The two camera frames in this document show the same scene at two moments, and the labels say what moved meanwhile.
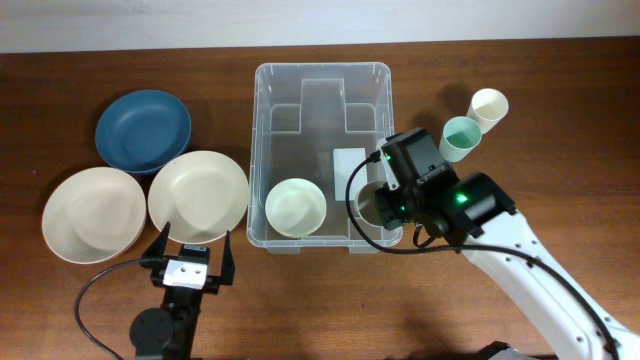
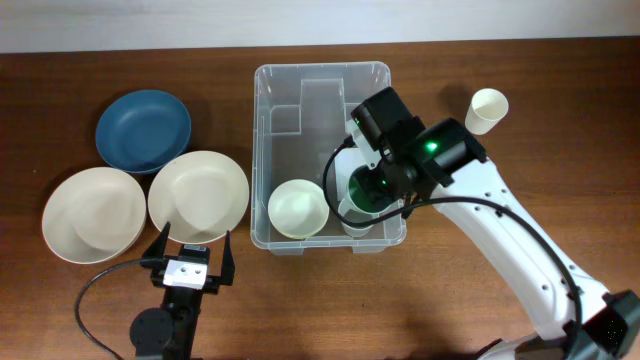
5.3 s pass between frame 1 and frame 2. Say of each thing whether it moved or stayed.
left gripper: stayed
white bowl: stayed
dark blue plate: stayed
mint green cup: moved
